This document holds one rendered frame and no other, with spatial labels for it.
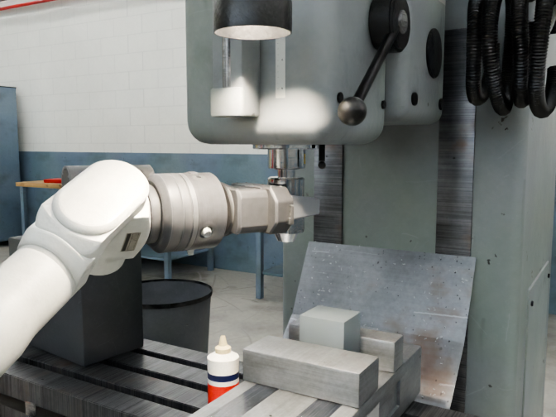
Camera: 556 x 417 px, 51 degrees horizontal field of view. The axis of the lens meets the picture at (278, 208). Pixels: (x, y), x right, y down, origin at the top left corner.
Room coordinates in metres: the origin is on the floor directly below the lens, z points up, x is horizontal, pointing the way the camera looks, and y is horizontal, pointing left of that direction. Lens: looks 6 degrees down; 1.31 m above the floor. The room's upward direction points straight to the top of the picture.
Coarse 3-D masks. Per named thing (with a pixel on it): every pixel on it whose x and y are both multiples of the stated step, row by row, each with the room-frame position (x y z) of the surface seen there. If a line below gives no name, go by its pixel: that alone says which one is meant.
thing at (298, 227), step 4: (288, 188) 0.71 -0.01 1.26; (292, 188) 0.72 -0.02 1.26; (296, 188) 0.72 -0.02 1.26; (300, 188) 0.72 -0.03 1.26; (292, 192) 0.72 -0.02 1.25; (296, 192) 0.72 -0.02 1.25; (300, 192) 0.72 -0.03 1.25; (296, 220) 0.72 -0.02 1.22; (300, 220) 0.72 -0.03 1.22; (292, 224) 0.72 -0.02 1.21; (296, 224) 0.72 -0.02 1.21; (300, 224) 0.72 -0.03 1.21; (292, 228) 0.72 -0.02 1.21; (296, 228) 0.72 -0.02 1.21; (300, 228) 0.72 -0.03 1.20; (288, 232) 0.71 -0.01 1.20; (292, 232) 0.72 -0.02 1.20; (296, 232) 0.72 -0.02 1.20; (300, 232) 0.72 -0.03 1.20
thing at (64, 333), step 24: (96, 288) 0.91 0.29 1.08; (120, 288) 0.94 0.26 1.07; (72, 312) 0.90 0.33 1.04; (96, 312) 0.90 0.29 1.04; (120, 312) 0.94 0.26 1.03; (48, 336) 0.95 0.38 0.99; (72, 336) 0.90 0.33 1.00; (96, 336) 0.90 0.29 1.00; (120, 336) 0.94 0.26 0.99; (72, 360) 0.90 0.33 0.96; (96, 360) 0.90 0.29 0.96
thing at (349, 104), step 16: (384, 0) 0.70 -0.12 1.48; (400, 0) 0.71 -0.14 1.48; (384, 16) 0.69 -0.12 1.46; (400, 16) 0.70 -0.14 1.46; (384, 32) 0.69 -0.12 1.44; (400, 32) 0.71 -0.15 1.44; (384, 48) 0.67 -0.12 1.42; (400, 48) 0.71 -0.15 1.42; (368, 80) 0.63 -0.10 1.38; (352, 112) 0.59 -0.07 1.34
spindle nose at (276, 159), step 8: (272, 152) 0.72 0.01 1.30; (280, 152) 0.72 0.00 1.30; (288, 152) 0.71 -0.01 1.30; (296, 152) 0.72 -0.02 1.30; (304, 152) 0.73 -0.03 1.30; (272, 160) 0.72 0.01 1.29; (280, 160) 0.72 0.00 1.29; (288, 160) 0.71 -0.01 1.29; (296, 160) 0.72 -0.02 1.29; (272, 168) 0.72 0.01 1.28; (280, 168) 0.72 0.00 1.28; (288, 168) 0.71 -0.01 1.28; (296, 168) 0.72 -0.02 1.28
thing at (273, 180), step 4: (272, 176) 0.75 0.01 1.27; (276, 176) 0.75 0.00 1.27; (296, 176) 0.75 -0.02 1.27; (300, 176) 0.75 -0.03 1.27; (268, 180) 0.73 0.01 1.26; (272, 180) 0.72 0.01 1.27; (276, 180) 0.72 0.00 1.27; (280, 180) 0.72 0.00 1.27; (284, 180) 0.71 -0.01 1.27; (288, 180) 0.71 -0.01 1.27; (292, 180) 0.72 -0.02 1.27; (296, 180) 0.72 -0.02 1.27; (300, 180) 0.72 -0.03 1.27; (268, 184) 0.73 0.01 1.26; (272, 184) 0.72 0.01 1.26; (276, 184) 0.72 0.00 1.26; (280, 184) 0.72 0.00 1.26; (284, 184) 0.71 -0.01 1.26; (288, 184) 0.71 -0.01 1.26; (292, 184) 0.72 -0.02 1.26; (296, 184) 0.72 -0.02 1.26; (300, 184) 0.72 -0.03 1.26
